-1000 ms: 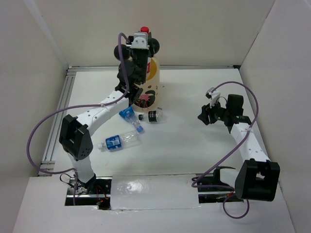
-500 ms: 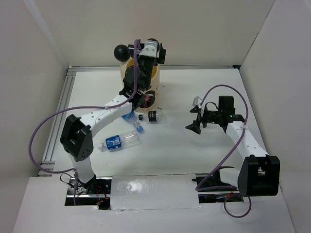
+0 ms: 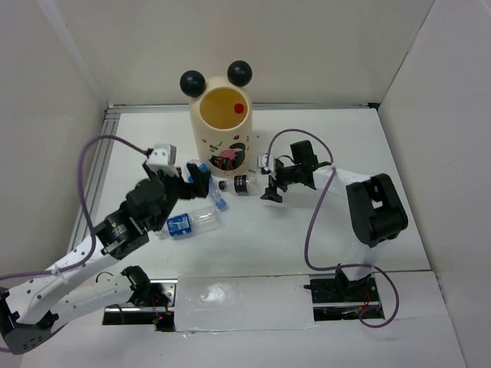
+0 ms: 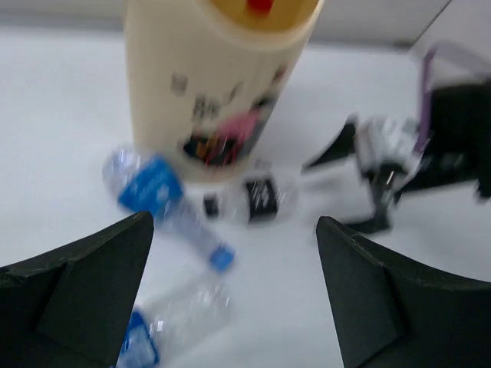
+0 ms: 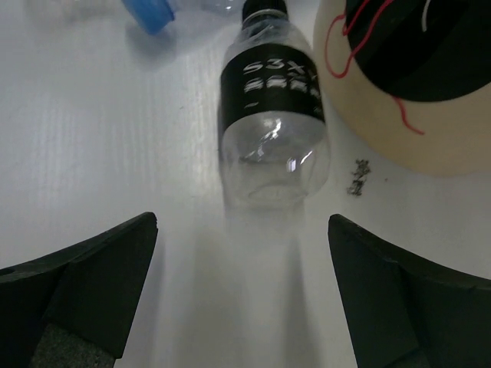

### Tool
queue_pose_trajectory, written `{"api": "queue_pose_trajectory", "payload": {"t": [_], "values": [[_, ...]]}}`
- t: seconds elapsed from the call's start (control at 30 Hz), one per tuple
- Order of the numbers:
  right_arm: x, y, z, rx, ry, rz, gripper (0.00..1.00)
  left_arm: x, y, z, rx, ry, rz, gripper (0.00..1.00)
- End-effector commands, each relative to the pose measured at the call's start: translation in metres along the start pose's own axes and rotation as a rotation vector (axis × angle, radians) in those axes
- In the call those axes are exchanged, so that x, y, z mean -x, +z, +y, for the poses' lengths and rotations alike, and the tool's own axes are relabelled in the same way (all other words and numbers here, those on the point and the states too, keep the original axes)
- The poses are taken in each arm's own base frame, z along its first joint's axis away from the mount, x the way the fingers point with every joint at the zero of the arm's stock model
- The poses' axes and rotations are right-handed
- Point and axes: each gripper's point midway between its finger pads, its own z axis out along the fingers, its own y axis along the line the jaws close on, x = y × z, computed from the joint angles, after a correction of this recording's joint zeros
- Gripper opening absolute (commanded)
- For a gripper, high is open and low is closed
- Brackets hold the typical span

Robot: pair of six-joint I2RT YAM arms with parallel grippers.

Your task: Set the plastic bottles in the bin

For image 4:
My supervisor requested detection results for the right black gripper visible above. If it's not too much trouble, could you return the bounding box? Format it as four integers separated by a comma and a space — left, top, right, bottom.
302, 82, 490, 235

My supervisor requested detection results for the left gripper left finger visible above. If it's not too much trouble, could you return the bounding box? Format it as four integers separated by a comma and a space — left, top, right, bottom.
1, 212, 154, 367

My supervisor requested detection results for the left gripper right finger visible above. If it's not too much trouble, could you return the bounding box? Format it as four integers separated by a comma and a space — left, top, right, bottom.
316, 216, 490, 367

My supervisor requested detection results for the dark-blue label bottle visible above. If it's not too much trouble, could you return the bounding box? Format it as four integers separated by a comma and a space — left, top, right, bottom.
114, 279, 235, 368

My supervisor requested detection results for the black label small bottle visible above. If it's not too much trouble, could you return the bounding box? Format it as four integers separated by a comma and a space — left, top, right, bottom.
203, 164, 300, 225

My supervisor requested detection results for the light-blue label bottle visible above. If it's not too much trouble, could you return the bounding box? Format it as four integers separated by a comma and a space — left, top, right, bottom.
102, 145, 235, 273

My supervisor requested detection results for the red label red-cap bottle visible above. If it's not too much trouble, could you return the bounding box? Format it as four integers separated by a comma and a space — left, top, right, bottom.
246, 0, 275, 15

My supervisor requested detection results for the cream panda-ear bin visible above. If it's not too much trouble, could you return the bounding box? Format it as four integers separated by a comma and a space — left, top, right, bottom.
124, 1, 323, 182

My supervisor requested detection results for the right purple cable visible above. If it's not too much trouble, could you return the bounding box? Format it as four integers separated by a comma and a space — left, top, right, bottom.
414, 41, 491, 154

